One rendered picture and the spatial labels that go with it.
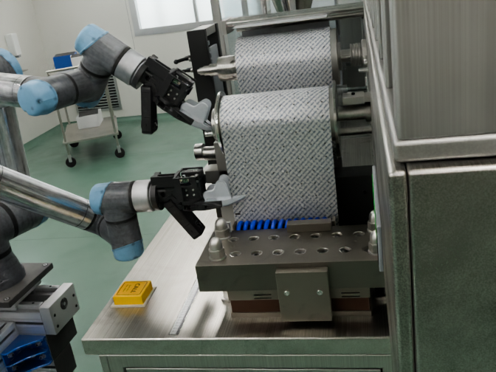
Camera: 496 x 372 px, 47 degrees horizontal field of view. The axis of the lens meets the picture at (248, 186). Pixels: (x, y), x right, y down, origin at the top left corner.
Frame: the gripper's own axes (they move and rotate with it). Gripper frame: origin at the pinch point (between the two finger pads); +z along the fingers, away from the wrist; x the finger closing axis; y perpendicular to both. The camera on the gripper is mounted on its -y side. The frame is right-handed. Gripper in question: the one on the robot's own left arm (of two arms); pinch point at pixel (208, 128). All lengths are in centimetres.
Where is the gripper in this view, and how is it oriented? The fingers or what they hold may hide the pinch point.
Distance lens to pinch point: 134.7
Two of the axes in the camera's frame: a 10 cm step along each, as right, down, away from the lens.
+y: 5.3, -7.5, -4.0
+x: 1.7, -3.7, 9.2
